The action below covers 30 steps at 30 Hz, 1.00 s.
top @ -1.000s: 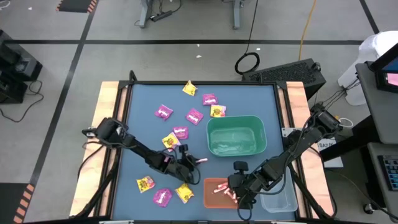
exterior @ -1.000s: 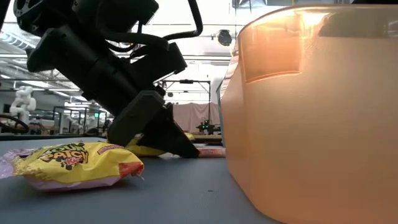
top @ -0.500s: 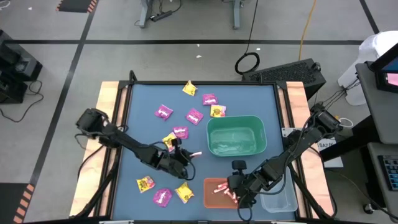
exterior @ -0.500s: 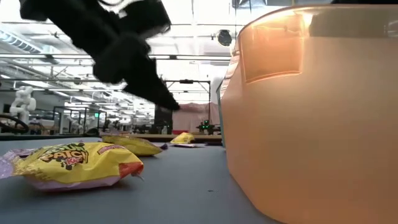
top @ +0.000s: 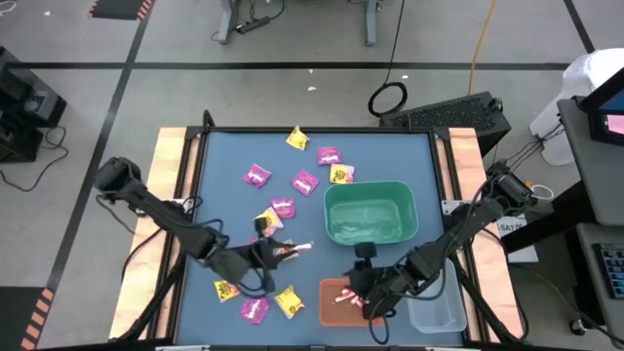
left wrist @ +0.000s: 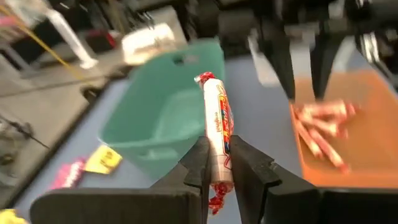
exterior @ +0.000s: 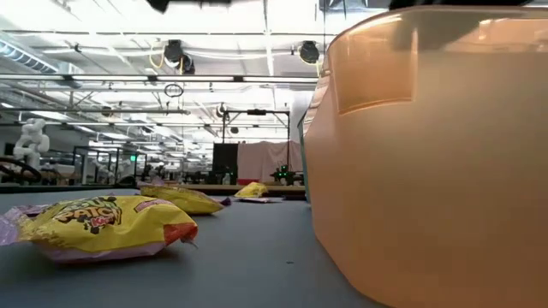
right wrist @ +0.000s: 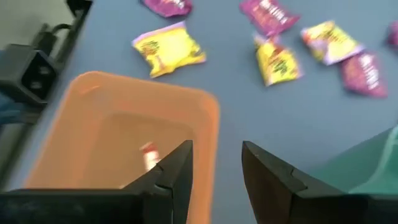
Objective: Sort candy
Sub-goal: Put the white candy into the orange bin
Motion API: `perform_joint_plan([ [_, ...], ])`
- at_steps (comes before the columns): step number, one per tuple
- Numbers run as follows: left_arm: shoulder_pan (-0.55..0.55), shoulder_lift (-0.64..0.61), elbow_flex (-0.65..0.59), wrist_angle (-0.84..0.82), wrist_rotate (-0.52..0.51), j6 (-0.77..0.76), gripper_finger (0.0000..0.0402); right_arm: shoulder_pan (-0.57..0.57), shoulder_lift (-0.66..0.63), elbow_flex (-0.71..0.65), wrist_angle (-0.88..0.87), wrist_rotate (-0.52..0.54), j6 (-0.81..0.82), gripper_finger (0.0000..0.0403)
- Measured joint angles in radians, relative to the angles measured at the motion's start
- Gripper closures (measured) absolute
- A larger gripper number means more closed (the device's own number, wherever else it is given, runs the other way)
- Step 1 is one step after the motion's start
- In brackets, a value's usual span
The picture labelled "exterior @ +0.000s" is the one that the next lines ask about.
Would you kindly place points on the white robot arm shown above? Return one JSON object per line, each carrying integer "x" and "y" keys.
{"x": 32, "y": 139}

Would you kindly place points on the red bin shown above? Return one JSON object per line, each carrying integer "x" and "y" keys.
{"x": 247, "y": 181}

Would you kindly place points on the silver ceiling duct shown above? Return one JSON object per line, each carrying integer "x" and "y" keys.
{"x": 25, "y": 57}

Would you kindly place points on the orange plastic bin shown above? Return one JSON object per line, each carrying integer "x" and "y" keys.
{"x": 428, "y": 192}

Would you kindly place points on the black upright panel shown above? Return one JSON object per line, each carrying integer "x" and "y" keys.
{"x": 224, "y": 160}

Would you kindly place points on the black table frame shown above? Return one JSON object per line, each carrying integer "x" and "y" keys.
{"x": 64, "y": 188}

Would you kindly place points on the yellow Sour Patch Kids packet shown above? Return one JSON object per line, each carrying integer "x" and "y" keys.
{"x": 107, "y": 226}
{"x": 252, "y": 190}
{"x": 184, "y": 199}

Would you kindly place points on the white spray bottle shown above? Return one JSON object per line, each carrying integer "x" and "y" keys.
{"x": 226, "y": 179}

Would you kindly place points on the wooden bench top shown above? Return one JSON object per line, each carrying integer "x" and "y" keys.
{"x": 214, "y": 187}

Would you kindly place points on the pink curtain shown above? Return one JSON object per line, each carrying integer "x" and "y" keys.
{"x": 261, "y": 158}

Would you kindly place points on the long ceiling light rail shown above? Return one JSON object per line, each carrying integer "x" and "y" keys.
{"x": 128, "y": 78}

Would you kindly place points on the black robot with green lights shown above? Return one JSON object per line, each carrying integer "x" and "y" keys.
{"x": 281, "y": 173}

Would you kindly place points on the black stand frame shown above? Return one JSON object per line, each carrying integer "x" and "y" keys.
{"x": 257, "y": 112}

